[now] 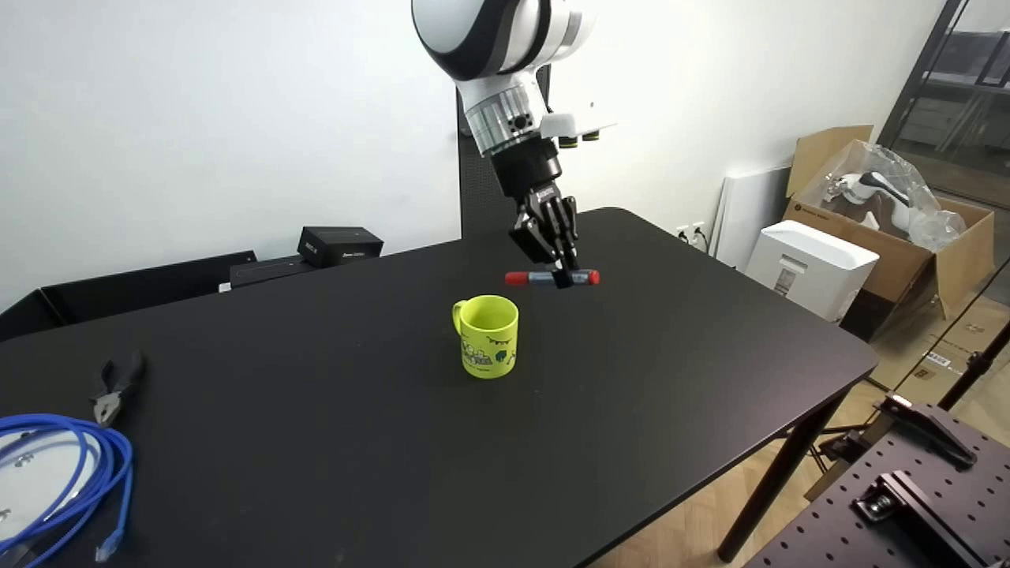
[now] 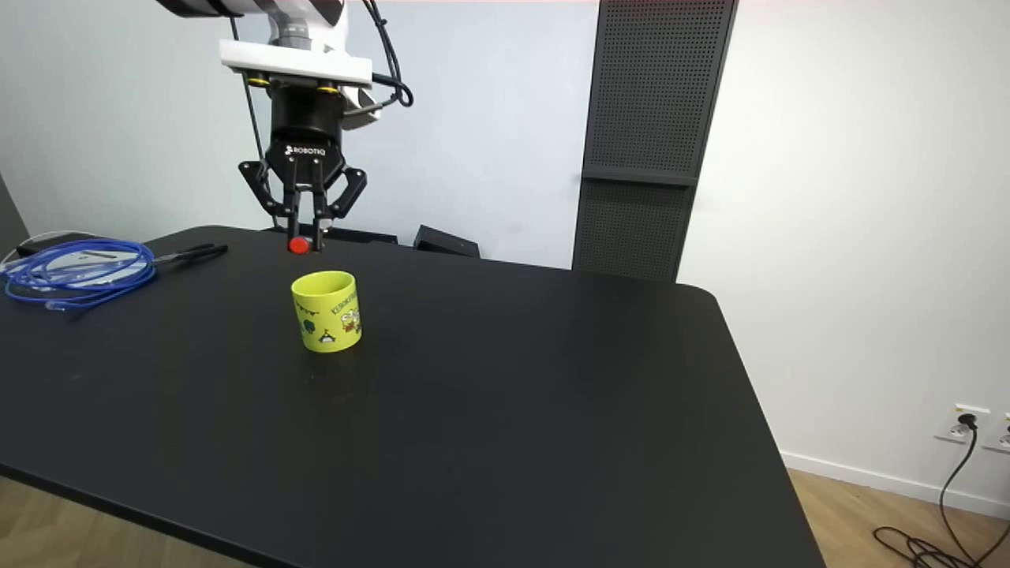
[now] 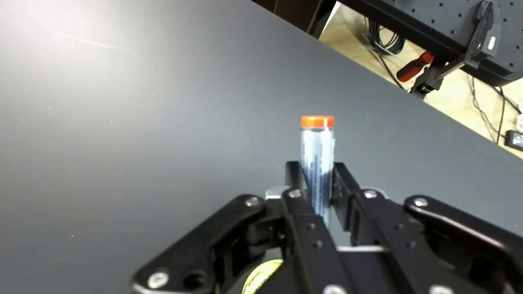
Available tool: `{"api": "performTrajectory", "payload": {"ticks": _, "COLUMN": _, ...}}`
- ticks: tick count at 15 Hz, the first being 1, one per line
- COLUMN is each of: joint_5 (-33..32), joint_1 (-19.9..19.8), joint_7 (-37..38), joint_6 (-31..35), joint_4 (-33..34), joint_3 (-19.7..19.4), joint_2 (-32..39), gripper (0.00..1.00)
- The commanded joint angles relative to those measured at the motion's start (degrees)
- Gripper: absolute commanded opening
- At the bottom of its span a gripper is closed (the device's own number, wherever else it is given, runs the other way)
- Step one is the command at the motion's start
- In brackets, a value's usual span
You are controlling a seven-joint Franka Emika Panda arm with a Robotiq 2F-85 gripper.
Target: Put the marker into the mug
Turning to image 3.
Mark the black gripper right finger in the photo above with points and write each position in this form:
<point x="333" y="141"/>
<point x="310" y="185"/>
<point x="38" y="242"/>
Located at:
<point x="436" y="234"/>

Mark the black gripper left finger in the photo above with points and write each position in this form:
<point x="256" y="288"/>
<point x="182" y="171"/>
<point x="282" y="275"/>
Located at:
<point x="305" y="239"/>

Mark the marker with orange caps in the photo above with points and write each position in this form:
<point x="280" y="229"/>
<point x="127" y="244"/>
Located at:
<point x="318" y="158"/>

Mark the black power adapter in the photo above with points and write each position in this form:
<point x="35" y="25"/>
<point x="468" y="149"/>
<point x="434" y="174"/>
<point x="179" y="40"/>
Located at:
<point x="516" y="140"/>

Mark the black perforated breadboard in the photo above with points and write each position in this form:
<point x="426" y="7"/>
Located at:
<point x="426" y="22"/>

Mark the dark brown furniture panel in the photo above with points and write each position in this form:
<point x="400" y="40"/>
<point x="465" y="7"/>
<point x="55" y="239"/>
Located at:
<point x="295" y="14"/>

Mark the black clamp bracket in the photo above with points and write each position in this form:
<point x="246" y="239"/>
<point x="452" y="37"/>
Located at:
<point x="483" y="27"/>

